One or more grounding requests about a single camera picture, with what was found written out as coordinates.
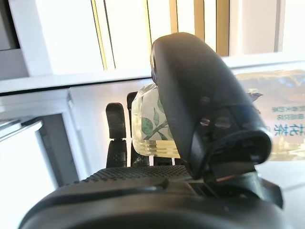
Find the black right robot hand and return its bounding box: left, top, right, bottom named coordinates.
left=18, top=32, right=290, bottom=229

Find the clear tea bottle white cap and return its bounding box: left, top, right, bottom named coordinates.
left=132, top=69, right=305, bottom=162

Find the large framed window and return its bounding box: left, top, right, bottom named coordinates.
left=90, top=0, right=286, bottom=70

